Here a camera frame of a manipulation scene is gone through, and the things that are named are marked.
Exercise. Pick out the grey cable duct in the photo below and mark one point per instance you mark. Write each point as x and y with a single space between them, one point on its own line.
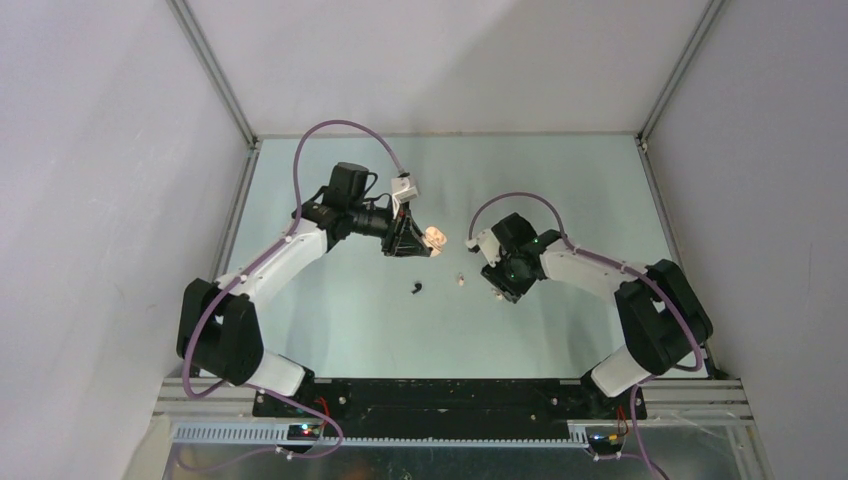
290 434

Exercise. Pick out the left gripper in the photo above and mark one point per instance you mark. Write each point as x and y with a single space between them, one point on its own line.
402 237

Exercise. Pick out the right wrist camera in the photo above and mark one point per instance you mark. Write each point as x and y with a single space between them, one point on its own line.
487 244

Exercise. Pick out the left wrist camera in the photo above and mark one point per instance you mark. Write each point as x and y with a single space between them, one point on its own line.
403 189

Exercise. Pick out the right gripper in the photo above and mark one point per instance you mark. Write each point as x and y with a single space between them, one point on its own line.
511 290

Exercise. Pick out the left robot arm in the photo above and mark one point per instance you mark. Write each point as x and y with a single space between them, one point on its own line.
219 329

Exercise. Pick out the aluminium frame profile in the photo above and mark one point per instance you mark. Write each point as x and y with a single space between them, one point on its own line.
190 26

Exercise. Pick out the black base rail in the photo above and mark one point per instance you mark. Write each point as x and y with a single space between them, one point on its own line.
454 409

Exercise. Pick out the pink earbud charging case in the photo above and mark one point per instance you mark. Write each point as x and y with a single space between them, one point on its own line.
435 240

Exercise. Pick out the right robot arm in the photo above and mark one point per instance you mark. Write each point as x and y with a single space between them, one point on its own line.
661 317

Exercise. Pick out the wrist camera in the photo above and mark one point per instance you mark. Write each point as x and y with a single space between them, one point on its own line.
487 244
403 189

